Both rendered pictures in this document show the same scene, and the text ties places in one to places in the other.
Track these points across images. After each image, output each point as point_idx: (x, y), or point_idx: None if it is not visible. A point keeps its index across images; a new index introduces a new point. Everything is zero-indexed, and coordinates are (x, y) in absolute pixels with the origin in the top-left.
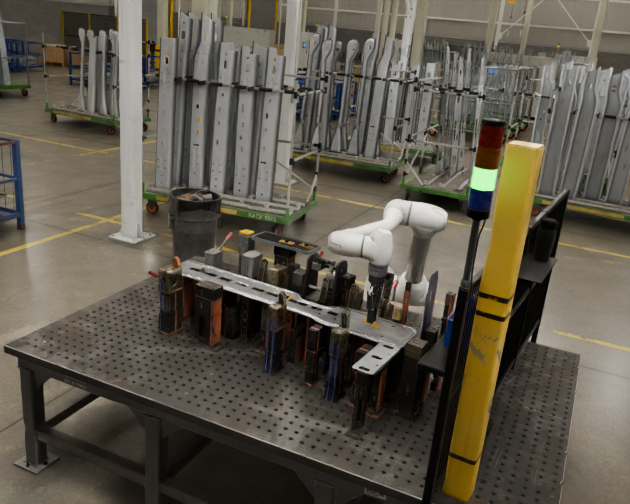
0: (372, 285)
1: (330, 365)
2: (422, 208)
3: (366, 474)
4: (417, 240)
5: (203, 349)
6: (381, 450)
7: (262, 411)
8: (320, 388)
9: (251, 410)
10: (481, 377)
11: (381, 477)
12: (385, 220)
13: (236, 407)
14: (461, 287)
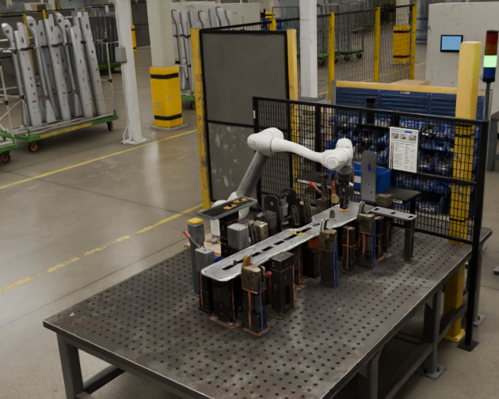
0: (348, 180)
1: (372, 241)
2: (276, 131)
3: (453, 262)
4: (267, 159)
5: (295, 313)
6: (427, 256)
7: (392, 290)
8: (356, 268)
9: (392, 294)
10: (470, 169)
11: (455, 259)
12: (296, 143)
13: (389, 299)
14: (488, 120)
